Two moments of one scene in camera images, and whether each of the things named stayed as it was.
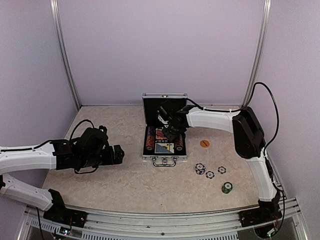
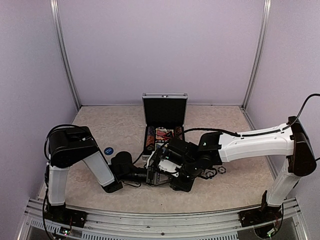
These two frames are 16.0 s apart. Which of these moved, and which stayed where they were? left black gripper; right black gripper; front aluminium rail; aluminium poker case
Moved: left black gripper; right black gripper
Stayed: front aluminium rail; aluminium poker case
